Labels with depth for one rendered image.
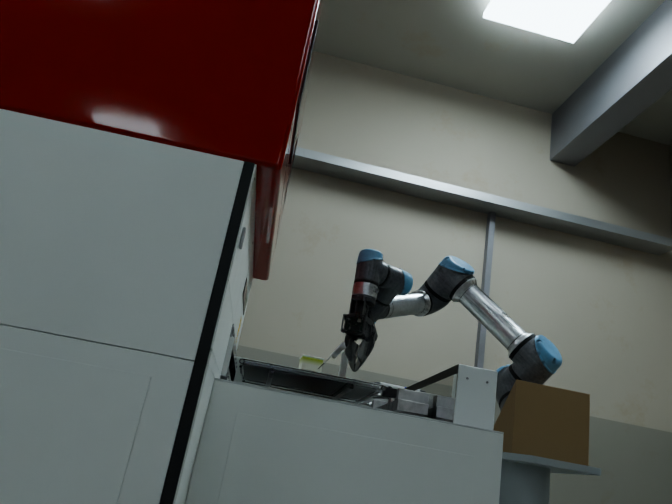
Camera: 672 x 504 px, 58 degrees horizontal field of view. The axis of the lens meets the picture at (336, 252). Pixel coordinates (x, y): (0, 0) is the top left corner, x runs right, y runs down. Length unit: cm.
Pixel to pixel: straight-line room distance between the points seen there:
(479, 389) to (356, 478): 36
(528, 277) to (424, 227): 79
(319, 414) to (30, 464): 54
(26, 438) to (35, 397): 6
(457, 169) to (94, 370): 359
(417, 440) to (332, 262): 266
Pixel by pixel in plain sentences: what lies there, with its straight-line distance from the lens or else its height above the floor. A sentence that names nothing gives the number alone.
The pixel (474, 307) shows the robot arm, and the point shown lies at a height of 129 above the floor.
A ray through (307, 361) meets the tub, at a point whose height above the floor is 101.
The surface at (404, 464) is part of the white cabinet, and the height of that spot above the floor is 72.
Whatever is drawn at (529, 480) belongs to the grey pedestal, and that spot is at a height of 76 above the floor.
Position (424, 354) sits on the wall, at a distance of 392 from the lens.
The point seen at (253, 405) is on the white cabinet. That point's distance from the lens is 129.
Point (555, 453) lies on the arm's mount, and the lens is 197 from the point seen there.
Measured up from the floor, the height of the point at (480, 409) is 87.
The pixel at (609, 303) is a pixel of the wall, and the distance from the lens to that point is 461.
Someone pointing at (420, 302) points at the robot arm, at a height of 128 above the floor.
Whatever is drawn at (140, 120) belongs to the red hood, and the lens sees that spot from 128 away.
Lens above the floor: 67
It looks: 20 degrees up
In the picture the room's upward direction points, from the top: 10 degrees clockwise
